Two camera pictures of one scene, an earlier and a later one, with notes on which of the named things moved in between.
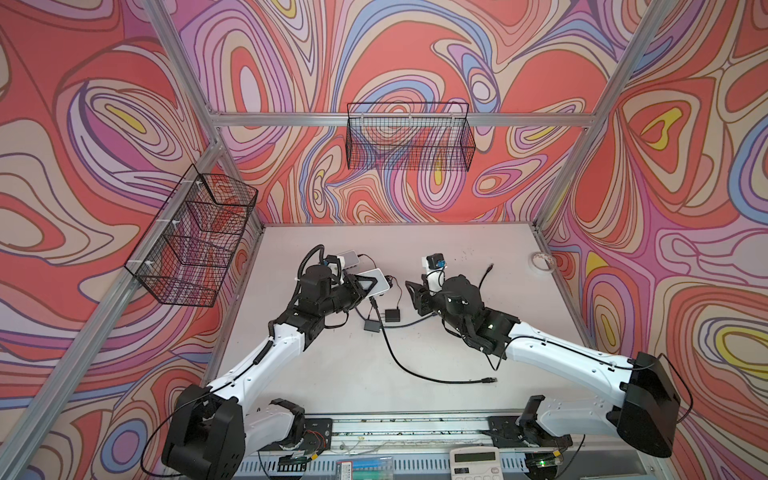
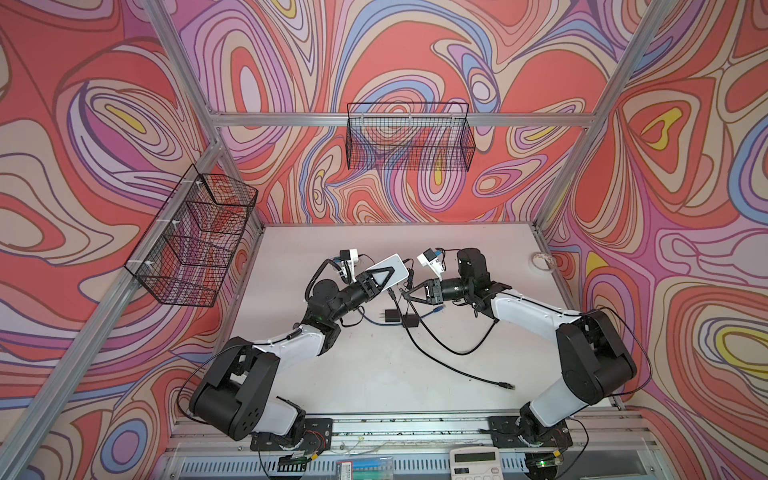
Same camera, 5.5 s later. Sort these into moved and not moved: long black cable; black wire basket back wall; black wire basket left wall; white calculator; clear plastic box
Moved: long black cable
Not moved: black wire basket left wall; clear plastic box; black wire basket back wall; white calculator
